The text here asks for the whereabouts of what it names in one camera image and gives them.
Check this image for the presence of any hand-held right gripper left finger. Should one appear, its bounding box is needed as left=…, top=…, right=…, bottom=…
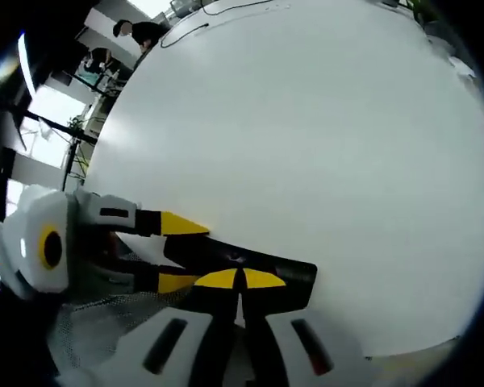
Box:
left=112, top=268, right=243, bottom=387

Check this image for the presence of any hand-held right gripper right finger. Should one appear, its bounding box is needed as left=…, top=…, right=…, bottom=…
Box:
left=240, top=268, right=373, bottom=387

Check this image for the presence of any black power cable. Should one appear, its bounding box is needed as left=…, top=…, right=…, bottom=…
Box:
left=158, top=0, right=276, bottom=50

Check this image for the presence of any crumpled white tissue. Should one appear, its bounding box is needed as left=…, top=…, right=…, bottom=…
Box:
left=446, top=55, right=478, bottom=81

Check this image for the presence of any black tripod stand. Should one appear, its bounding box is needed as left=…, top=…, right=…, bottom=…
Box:
left=0, top=98, right=98, bottom=152

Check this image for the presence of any black remote control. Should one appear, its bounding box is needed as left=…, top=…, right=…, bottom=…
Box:
left=162, top=232, right=319, bottom=314

